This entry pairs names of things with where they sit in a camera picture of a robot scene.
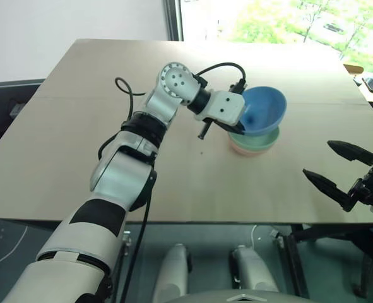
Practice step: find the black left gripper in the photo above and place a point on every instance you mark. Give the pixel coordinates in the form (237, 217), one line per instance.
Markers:
(212, 121)

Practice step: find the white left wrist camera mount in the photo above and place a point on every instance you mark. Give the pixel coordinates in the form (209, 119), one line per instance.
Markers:
(225, 107)

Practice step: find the pink bowl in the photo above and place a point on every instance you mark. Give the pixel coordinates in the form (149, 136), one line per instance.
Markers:
(246, 151)

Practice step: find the grey robot torso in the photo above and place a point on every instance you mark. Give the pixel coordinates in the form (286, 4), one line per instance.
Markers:
(236, 298)

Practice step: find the dark window frame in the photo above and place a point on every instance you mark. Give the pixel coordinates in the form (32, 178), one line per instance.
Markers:
(174, 19)

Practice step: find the silver left robot leg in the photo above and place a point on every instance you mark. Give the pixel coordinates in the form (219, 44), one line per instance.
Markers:
(173, 271)

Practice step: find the black table frame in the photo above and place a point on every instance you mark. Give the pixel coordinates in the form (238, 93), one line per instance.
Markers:
(295, 252)

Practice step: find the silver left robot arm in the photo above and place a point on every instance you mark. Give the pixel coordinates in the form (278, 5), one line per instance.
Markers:
(123, 176)

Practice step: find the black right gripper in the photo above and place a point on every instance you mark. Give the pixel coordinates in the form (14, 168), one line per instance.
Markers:
(367, 187)

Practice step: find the blue bowl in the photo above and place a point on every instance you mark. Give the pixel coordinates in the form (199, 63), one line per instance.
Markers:
(265, 110)

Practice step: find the silver robot leg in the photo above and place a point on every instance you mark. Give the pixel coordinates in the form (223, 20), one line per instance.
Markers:
(252, 268)
(173, 271)

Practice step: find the dark seat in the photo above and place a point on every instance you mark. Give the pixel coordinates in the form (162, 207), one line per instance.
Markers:
(3, 107)

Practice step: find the metal table leg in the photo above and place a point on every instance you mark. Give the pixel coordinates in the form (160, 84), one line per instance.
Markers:
(125, 249)

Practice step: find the silver right robot leg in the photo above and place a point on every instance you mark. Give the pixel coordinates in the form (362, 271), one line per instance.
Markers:
(252, 268)

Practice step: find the wooden side desk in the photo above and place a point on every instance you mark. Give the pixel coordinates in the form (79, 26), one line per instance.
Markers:
(363, 94)

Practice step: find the green bowl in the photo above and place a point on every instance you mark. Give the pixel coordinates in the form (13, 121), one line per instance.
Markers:
(262, 140)

